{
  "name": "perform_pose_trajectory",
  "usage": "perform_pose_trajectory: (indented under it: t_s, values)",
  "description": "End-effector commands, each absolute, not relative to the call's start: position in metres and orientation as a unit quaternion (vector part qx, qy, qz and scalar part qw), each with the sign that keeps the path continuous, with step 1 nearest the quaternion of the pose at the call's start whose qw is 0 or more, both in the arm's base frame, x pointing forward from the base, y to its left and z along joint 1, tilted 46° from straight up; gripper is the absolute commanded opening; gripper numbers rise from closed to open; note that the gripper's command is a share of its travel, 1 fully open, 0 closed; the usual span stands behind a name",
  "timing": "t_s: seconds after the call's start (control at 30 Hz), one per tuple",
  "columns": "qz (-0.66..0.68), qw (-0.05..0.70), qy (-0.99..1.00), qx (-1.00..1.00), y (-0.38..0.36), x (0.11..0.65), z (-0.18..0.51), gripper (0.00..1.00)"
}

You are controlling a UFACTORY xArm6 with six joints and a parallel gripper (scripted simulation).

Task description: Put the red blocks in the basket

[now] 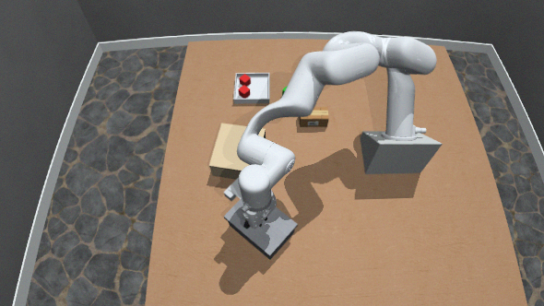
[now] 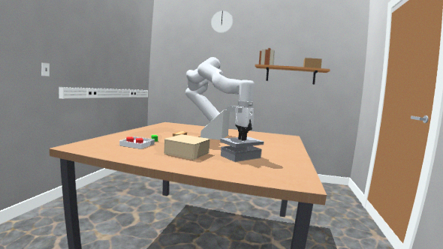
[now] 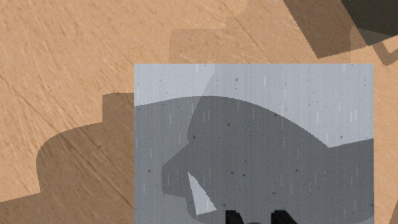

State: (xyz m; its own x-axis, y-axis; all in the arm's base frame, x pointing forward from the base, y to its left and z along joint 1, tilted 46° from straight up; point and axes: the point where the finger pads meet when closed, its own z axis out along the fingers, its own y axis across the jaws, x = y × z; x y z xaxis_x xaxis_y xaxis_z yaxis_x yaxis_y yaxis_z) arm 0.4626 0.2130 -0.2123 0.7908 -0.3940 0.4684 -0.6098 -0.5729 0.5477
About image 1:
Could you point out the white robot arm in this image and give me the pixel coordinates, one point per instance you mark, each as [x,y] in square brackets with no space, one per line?
[269,162]

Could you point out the red block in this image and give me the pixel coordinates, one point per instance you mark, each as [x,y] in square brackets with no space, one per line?
[244,92]
[245,80]

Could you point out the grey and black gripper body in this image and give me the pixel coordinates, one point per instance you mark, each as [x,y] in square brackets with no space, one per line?
[256,218]

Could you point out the brown cardboard box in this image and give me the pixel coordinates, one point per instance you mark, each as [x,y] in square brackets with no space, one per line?
[318,118]

